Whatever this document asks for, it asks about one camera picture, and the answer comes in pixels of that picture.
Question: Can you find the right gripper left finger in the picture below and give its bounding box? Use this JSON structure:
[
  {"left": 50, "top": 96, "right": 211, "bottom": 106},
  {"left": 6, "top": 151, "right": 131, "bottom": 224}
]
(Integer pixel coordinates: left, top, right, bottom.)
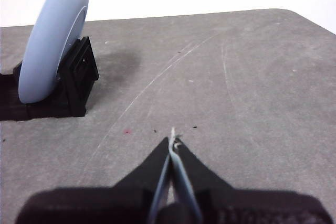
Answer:
[{"left": 15, "top": 136, "right": 173, "bottom": 224}]

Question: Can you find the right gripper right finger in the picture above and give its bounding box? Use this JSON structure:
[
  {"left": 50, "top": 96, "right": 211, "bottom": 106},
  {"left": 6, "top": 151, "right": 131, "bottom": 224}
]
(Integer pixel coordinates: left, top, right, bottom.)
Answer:
[{"left": 169, "top": 126, "right": 334, "bottom": 224}]

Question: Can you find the black plate rack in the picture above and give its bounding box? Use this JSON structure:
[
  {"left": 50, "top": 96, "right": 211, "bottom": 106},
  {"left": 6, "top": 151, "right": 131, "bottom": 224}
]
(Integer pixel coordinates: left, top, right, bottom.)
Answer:
[{"left": 0, "top": 36, "right": 100, "bottom": 122}]

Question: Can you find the blue plate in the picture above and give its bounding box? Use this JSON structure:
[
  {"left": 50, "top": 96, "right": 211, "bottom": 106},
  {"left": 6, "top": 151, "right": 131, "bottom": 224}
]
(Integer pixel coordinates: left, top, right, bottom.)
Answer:
[{"left": 18, "top": 0, "right": 89, "bottom": 104}]

